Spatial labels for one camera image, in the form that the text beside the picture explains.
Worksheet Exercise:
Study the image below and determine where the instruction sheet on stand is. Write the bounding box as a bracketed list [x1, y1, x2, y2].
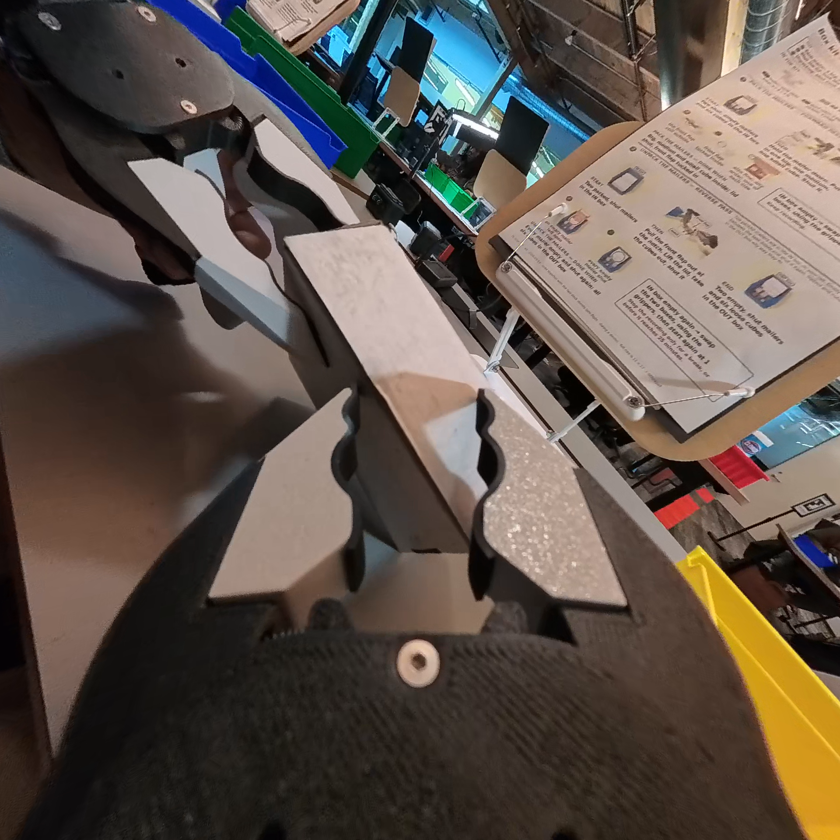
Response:
[474, 13, 840, 463]

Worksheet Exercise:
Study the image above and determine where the white mailer box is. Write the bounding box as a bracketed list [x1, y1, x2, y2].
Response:
[282, 223, 490, 555]

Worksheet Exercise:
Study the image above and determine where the black charger box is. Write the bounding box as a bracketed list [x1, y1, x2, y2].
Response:
[366, 180, 421, 224]

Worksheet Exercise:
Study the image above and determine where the small green bin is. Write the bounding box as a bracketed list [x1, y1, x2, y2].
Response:
[423, 163, 476, 214]

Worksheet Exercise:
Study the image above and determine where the smooth grey pipe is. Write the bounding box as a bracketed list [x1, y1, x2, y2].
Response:
[653, 0, 729, 109]

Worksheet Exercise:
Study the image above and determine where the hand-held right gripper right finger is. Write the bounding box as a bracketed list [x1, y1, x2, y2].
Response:
[467, 388, 630, 611]

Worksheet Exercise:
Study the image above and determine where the blue storage bin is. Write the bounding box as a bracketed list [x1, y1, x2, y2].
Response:
[147, 0, 349, 168]

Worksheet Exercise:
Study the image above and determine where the background document stand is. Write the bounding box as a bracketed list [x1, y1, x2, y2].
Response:
[472, 97, 549, 211]
[381, 16, 437, 129]

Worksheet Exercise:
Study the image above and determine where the red ridged object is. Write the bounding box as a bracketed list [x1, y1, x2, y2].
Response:
[655, 446, 770, 530]

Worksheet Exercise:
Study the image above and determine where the black device box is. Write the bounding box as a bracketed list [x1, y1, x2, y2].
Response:
[410, 223, 454, 260]

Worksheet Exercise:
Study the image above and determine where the green storage bin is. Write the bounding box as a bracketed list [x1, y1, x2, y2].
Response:
[226, 7, 382, 179]

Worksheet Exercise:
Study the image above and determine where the person's left hand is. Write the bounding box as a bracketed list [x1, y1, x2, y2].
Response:
[222, 156, 274, 258]

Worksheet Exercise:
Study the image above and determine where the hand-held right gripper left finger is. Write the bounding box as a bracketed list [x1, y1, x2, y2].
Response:
[209, 387, 366, 624]

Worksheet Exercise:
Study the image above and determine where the silver spiral duct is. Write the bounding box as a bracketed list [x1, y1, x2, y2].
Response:
[738, 0, 798, 73]

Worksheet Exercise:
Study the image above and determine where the grey desk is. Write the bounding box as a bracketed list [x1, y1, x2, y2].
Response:
[0, 164, 690, 762]

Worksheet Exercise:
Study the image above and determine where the yellow storage bin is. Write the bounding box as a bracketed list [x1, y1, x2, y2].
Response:
[676, 546, 840, 840]

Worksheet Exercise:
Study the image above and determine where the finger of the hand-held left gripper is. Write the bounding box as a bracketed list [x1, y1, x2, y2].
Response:
[233, 117, 361, 231]
[126, 146, 294, 350]

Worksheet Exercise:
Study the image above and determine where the printed instruction sheet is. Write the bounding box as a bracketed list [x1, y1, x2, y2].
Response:
[499, 16, 840, 434]

